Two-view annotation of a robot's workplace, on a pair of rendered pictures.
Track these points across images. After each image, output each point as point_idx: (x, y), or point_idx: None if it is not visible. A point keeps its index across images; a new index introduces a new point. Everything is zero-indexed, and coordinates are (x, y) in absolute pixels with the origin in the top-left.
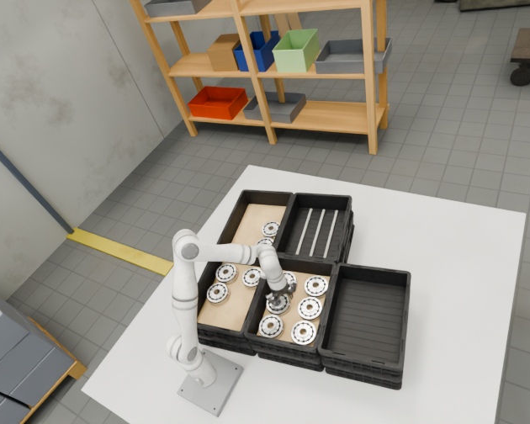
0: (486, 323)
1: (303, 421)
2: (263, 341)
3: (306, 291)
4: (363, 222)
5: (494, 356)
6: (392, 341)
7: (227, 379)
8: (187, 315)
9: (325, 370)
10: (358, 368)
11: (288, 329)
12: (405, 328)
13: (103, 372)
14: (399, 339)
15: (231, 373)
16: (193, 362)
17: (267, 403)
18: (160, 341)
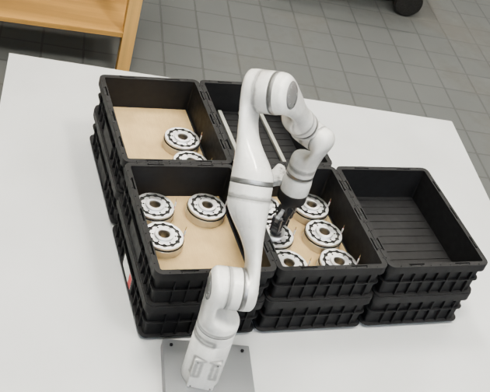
0: (486, 236)
1: (374, 389)
2: (312, 273)
3: (304, 214)
4: None
5: None
6: (438, 256)
7: (239, 369)
8: (267, 211)
9: (362, 321)
10: (423, 291)
11: None
12: (463, 225)
13: None
14: (442, 252)
15: (240, 359)
16: (235, 319)
17: (312, 384)
18: (54, 355)
